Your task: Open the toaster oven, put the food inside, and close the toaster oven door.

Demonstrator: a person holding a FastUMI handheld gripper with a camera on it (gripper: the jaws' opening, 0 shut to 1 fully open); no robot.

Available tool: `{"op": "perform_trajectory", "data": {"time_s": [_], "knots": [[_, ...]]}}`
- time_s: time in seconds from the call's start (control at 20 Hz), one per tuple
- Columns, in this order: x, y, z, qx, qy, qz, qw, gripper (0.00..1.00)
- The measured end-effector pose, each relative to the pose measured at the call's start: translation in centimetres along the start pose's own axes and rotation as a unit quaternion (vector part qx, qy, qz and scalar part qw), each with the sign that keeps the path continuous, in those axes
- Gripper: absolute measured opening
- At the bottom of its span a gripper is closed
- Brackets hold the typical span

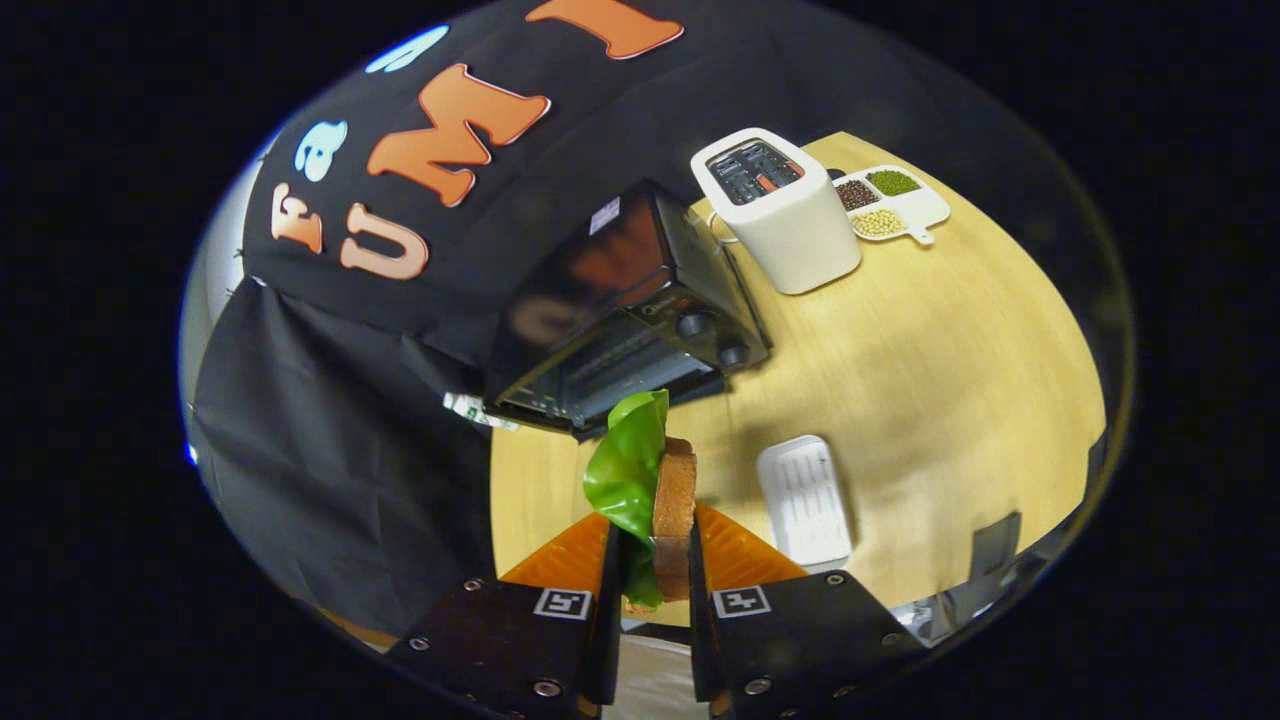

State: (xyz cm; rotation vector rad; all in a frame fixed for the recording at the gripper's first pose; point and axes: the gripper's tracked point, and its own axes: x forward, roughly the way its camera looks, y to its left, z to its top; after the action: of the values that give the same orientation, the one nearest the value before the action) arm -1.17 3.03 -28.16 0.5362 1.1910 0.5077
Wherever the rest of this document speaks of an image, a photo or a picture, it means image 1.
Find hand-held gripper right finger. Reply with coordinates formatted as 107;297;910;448
688;500;931;720

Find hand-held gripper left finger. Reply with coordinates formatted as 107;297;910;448
385;512;626;720

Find bread and lettuce sandwich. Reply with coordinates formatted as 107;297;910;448
583;390;698;611

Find black toaster oven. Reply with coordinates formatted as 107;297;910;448
483;180;773;441

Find white pop-up toaster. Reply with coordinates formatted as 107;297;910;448
690;127;863;296

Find white rectangular plate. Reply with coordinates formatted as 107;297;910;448
756;435;854;568

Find white bottle with green label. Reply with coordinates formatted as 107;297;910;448
443;392;521;433

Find white divided dish of beans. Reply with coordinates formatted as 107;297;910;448
832;165;951;247

